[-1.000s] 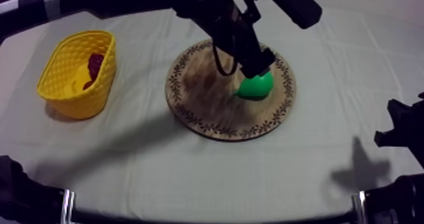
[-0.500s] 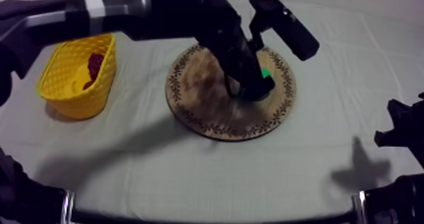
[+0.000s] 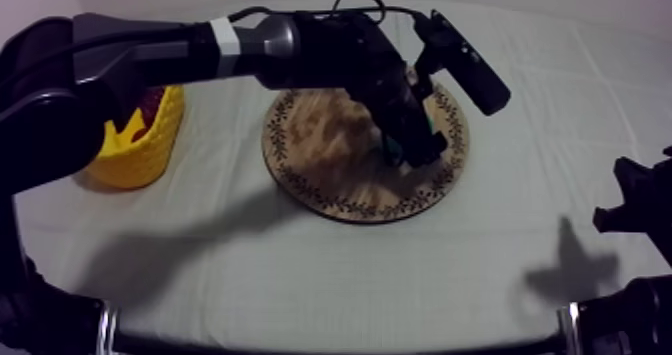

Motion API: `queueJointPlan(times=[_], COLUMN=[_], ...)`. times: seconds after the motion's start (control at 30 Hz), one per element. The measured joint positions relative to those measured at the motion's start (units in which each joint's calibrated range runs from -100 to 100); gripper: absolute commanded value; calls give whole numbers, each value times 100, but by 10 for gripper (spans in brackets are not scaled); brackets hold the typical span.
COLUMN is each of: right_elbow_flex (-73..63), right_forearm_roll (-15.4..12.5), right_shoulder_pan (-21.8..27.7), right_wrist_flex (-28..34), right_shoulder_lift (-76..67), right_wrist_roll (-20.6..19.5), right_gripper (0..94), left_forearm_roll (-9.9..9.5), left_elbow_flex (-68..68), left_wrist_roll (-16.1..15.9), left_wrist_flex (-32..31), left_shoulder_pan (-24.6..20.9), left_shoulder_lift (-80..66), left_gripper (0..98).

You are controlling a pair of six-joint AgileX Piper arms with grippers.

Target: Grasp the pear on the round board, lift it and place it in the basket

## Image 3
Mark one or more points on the yellow plastic basket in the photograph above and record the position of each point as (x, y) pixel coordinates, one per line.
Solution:
(142, 157)

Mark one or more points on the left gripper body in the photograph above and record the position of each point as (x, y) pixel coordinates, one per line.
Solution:
(401, 115)

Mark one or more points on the round wooden board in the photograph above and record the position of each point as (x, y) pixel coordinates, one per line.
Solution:
(325, 178)

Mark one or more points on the green toy pear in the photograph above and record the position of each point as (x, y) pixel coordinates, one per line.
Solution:
(392, 151)

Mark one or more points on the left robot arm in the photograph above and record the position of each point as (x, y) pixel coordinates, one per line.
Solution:
(157, 58)

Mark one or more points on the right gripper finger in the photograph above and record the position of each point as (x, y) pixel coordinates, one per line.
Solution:
(614, 218)
(635, 178)

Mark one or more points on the silver metal bar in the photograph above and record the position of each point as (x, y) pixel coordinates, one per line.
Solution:
(569, 328)
(107, 325)

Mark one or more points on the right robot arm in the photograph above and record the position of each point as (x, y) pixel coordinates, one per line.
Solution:
(630, 320)

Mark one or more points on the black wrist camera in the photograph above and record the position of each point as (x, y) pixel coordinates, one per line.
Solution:
(467, 63)

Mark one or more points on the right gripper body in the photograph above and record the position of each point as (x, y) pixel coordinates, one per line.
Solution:
(659, 204)

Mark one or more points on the purple toy grapes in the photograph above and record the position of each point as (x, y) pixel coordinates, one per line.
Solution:
(151, 106)

